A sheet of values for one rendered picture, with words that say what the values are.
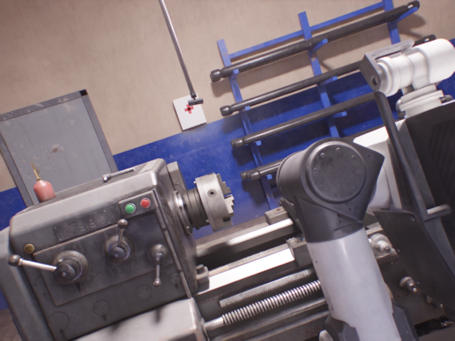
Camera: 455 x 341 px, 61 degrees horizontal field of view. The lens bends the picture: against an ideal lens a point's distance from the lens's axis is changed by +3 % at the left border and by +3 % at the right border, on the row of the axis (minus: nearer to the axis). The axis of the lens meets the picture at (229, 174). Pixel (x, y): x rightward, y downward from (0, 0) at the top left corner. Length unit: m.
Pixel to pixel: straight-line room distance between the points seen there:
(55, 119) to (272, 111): 2.54
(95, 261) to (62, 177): 3.44
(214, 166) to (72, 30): 2.21
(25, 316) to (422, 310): 1.43
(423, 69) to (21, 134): 4.59
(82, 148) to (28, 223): 3.28
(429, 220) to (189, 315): 1.05
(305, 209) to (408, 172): 0.14
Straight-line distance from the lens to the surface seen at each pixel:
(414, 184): 0.55
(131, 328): 1.52
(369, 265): 0.59
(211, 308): 1.58
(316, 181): 0.50
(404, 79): 0.69
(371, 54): 0.70
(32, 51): 4.98
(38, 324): 1.64
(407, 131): 0.58
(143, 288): 1.50
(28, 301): 1.62
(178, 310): 1.48
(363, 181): 0.53
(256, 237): 1.84
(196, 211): 1.58
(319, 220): 0.56
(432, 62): 0.71
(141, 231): 1.41
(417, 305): 1.62
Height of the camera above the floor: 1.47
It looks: 10 degrees down
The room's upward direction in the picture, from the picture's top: 19 degrees counter-clockwise
